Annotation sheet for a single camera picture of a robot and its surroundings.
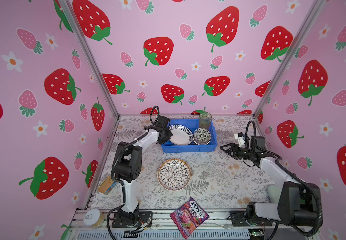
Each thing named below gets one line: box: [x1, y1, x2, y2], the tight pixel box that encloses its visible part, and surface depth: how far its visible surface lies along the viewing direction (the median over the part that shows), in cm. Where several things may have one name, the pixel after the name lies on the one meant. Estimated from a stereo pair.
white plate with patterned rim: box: [168, 124, 194, 146], surface depth 109 cm
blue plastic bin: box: [160, 119, 218, 153], surface depth 100 cm
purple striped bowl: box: [193, 138, 211, 145], surface depth 97 cm
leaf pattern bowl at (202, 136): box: [193, 127, 212, 145], surface depth 98 cm
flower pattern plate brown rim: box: [157, 158, 192, 191], surface depth 90 cm
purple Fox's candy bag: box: [169, 197, 210, 240], surface depth 75 cm
